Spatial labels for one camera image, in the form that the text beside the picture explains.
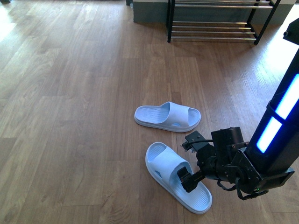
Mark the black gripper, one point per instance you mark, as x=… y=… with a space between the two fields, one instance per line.
x=212 y=159

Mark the light blue slide sandal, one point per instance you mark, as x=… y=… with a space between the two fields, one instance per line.
x=168 y=116
x=163 y=164

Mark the black robot arm blue light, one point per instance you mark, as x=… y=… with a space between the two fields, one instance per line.
x=264 y=162

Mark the black metal shoe rack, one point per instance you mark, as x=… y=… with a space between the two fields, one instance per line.
x=219 y=20

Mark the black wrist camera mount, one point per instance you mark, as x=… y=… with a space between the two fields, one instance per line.
x=195 y=141

